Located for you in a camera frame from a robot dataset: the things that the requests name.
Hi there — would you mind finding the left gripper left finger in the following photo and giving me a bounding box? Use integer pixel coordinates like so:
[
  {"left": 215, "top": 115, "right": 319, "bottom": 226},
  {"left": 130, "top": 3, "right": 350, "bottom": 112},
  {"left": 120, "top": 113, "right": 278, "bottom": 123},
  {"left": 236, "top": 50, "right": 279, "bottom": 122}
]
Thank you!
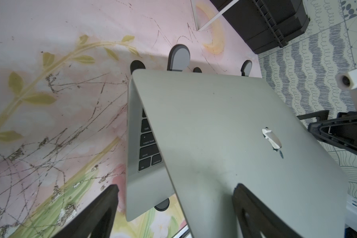
[{"left": 54, "top": 184, "right": 119, "bottom": 238}]

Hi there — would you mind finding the pink floral table mat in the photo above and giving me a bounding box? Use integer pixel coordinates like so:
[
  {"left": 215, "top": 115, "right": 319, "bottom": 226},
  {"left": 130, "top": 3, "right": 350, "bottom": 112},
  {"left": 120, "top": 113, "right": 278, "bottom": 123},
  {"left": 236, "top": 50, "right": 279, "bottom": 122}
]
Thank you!
[{"left": 0, "top": 1, "right": 261, "bottom": 238}]

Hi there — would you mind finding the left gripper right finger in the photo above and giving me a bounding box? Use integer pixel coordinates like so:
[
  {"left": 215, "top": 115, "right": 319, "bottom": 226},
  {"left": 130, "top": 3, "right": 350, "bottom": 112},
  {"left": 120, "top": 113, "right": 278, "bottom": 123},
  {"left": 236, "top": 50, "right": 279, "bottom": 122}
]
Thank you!
[{"left": 233, "top": 183, "right": 292, "bottom": 238}]

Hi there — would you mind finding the white wooden shelf rack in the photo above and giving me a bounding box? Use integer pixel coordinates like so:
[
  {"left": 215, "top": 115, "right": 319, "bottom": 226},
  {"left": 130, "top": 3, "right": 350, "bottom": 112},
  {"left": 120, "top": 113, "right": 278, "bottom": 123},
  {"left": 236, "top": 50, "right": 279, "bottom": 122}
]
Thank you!
[{"left": 190, "top": 0, "right": 239, "bottom": 31}]

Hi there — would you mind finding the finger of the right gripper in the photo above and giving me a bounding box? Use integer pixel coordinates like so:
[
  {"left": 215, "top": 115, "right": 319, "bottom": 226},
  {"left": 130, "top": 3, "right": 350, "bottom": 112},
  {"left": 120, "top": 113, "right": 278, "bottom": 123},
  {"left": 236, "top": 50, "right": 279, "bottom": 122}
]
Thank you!
[{"left": 297, "top": 110, "right": 357, "bottom": 155}]

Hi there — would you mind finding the silver laptop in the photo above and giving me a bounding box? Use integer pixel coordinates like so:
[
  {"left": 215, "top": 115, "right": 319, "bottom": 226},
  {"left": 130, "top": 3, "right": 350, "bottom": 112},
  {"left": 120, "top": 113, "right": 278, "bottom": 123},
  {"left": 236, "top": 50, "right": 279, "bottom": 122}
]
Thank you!
[{"left": 130, "top": 69, "right": 348, "bottom": 238}]

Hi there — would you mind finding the grey folding laptop stand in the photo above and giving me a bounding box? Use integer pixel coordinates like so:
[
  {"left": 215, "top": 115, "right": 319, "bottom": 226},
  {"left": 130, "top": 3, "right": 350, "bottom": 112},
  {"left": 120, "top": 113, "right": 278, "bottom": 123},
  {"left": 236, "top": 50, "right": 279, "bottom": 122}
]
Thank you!
[{"left": 130, "top": 44, "right": 252, "bottom": 212}]

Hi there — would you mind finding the black yellow toolbox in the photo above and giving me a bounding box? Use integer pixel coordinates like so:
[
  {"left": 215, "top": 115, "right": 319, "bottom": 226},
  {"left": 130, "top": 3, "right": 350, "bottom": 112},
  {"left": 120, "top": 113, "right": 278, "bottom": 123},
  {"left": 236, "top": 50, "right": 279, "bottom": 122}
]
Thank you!
[{"left": 223, "top": 0, "right": 310, "bottom": 54}]

